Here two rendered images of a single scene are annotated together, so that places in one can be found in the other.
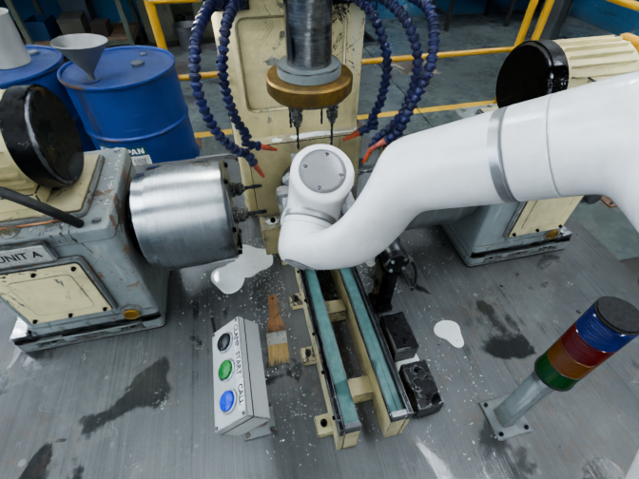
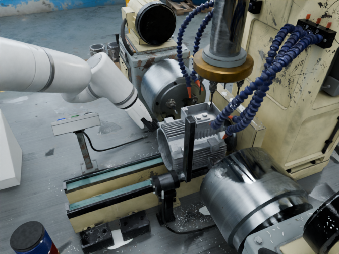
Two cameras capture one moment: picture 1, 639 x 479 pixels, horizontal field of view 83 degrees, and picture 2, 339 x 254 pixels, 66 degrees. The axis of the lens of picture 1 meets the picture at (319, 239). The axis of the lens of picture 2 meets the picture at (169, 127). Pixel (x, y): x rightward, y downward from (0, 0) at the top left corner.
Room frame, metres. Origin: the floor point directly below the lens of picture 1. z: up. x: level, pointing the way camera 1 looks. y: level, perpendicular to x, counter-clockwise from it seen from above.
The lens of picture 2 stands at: (0.48, -0.68, 1.69)
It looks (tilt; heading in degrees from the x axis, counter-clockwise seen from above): 40 degrees down; 81
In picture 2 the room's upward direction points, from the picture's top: straight up
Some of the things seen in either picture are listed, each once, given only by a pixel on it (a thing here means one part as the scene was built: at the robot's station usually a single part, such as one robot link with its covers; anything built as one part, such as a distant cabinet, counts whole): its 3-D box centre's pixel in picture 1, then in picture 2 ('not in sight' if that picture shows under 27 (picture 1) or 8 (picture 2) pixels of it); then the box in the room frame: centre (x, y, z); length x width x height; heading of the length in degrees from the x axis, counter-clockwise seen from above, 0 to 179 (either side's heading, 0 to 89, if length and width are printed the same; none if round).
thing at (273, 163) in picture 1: (303, 181); (236, 136); (0.87, 0.05, 0.97); 0.30 x 0.11 x 0.34; 103
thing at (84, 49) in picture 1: (90, 65); not in sight; (1.87, 1.14, 0.93); 0.25 x 0.24 x 0.25; 13
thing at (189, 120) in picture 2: not in sight; (187, 152); (0.62, -0.15, 1.12); 0.04 x 0.03 x 0.26; 13
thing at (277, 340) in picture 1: (275, 327); not in sight; (0.47, 0.11, 0.80); 0.21 x 0.05 x 0.01; 10
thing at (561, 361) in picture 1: (574, 354); not in sight; (0.26, -0.40, 1.10); 0.06 x 0.06 x 0.04
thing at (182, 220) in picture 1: (171, 218); (168, 86); (0.64, 0.36, 1.04); 0.37 x 0.25 x 0.25; 103
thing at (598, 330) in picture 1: (608, 325); (32, 242); (0.26, -0.40, 1.19); 0.06 x 0.06 x 0.04
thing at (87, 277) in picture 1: (74, 249); (152, 73); (0.58, 0.59, 0.99); 0.35 x 0.31 x 0.37; 103
